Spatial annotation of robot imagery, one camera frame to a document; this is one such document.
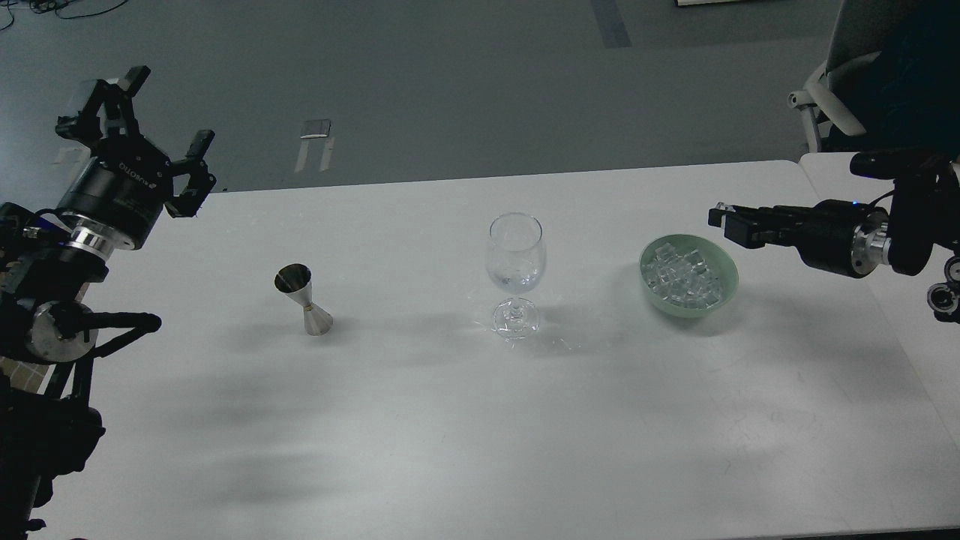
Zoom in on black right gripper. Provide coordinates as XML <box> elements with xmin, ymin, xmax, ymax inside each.
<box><xmin>707</xmin><ymin>199</ymin><xmax>890</xmax><ymax>279</ymax></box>

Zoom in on grey office chair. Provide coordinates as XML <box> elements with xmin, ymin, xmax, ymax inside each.
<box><xmin>788</xmin><ymin>1</ymin><xmax>890</xmax><ymax>153</ymax></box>

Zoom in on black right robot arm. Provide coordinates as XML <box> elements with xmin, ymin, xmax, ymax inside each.
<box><xmin>707</xmin><ymin>149</ymin><xmax>958</xmax><ymax>323</ymax></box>

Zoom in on black cables on floor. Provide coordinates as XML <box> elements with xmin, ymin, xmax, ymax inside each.
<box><xmin>0</xmin><ymin>0</ymin><xmax>130</xmax><ymax>31</ymax></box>

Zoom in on steel cocktail jigger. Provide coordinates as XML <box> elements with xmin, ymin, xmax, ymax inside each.
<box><xmin>274</xmin><ymin>263</ymin><xmax>333</xmax><ymax>336</ymax></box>

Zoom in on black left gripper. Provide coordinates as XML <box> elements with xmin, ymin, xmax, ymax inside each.
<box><xmin>55</xmin><ymin>65</ymin><xmax>217</xmax><ymax>250</ymax></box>

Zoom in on clear ice cubes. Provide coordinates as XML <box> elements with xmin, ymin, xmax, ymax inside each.
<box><xmin>639</xmin><ymin>242</ymin><xmax>727</xmax><ymax>310</ymax></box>

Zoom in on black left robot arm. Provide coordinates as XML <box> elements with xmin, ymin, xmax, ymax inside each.
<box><xmin>1</xmin><ymin>66</ymin><xmax>216</xmax><ymax>539</ymax></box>

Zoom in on clear wine glass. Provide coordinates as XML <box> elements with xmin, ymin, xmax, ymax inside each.
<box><xmin>484</xmin><ymin>212</ymin><xmax>548</xmax><ymax>341</ymax></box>

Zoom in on person in teal sweater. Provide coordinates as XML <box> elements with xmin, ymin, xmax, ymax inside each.
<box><xmin>826</xmin><ymin>1</ymin><xmax>959</xmax><ymax>158</ymax></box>

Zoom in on green bowl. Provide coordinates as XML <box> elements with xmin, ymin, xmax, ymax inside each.
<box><xmin>638</xmin><ymin>235</ymin><xmax>740</xmax><ymax>319</ymax></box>

